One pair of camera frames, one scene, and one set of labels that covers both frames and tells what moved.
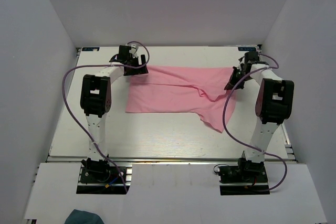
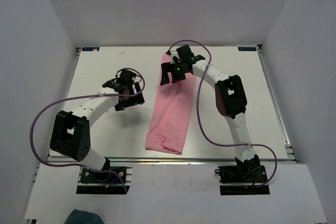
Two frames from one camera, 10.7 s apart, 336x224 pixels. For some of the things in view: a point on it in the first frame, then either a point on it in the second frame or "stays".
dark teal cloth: [83, 217] stays
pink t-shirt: [182, 89] to [172, 112]
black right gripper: [233, 81] to [167, 67]
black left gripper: [138, 71] to [135, 100]
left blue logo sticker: [90, 49] stays
